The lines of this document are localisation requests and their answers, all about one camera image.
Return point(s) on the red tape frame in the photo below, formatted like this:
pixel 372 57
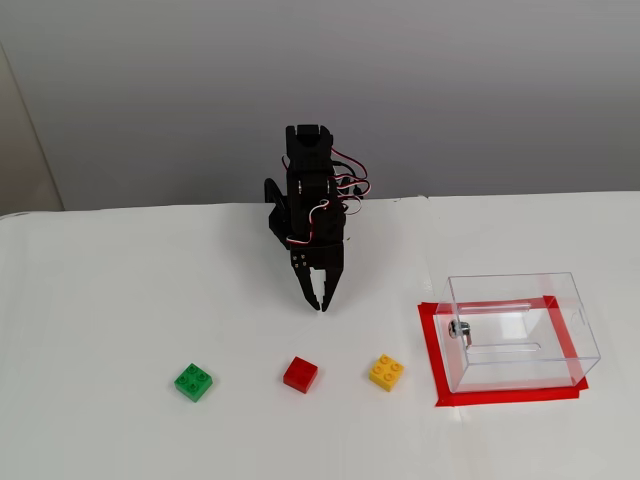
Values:
pixel 429 350

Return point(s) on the yellow lego brick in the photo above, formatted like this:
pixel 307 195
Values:
pixel 386 373

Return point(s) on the silver cam lock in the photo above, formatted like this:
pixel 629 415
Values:
pixel 459 331

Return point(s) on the green lego brick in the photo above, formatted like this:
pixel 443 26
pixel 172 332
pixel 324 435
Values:
pixel 194 382

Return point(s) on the transparent plastic box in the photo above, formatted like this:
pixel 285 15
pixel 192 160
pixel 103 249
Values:
pixel 520 340

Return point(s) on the red lego brick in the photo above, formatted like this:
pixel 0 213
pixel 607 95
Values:
pixel 300 375

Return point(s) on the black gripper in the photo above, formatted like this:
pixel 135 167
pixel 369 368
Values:
pixel 324 258

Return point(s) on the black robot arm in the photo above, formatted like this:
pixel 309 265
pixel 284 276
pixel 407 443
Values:
pixel 307 150

